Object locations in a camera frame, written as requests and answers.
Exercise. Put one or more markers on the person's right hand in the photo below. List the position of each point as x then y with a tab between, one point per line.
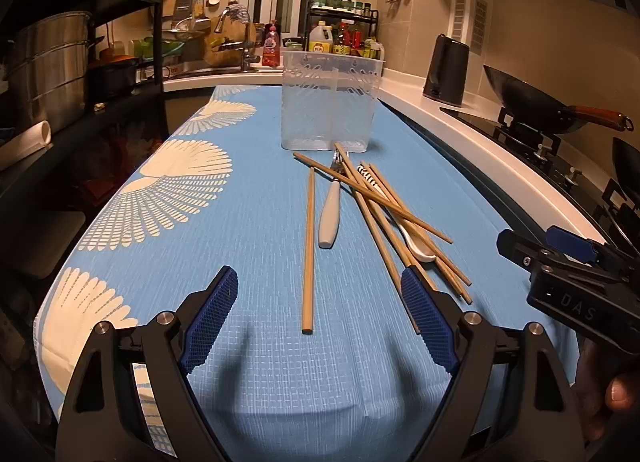
617	394

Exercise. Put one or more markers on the wooden chopstick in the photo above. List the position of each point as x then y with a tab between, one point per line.
462	276
430	230
372	229
387	242
400	203
310	252
457	287

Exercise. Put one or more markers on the metal faucet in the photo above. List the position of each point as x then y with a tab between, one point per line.
246	55

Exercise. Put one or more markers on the wide wall vent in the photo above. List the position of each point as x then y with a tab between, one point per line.
480	25

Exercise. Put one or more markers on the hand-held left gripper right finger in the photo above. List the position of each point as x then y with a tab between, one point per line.
430	319

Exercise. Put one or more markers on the black spice rack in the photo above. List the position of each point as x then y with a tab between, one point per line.
375	17

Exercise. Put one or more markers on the row of spice jars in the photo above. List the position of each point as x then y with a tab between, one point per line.
340	3

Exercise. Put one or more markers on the glass oil dispenser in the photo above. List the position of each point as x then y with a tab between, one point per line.
374	48

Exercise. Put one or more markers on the black gas stove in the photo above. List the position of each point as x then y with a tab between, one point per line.
550	152

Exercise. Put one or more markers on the black electric kettle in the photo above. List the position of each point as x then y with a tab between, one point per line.
447	72

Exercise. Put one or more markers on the wooden cutting board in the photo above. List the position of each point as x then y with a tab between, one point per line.
217	55

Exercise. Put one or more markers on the black pot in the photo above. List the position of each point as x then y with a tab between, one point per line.
112	77

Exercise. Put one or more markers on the pink dish soap bottle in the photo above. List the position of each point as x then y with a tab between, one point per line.
270	50

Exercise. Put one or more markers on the black pan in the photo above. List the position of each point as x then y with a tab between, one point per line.
627	167

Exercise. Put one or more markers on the steel stockpot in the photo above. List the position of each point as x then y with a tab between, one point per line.
50	72

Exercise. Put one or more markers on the yellow-label oil jug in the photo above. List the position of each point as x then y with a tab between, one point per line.
321	40

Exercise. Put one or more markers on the dark sauce bottle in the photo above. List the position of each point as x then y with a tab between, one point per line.
341	40

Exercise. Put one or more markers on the clear plastic utensil holder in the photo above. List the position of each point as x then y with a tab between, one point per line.
330	102

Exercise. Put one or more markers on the black shelf rack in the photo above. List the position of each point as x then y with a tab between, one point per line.
159	67

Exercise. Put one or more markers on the metal grater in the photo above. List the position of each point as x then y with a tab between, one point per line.
185	2

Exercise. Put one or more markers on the white roll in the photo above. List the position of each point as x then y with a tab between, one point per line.
27	142

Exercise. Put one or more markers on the narrow wall vent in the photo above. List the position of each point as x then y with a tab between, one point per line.
460	15

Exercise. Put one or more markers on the red sauce bottle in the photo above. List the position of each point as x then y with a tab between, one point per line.
357	40

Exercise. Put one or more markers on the green plastic basin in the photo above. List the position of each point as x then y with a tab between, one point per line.
160	48

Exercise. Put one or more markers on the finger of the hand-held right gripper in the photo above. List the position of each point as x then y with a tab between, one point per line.
520	248
572	243

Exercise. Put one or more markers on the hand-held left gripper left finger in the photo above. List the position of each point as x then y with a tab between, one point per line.
215	314

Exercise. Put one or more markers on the blue patterned tablecloth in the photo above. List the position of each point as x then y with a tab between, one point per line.
250	222

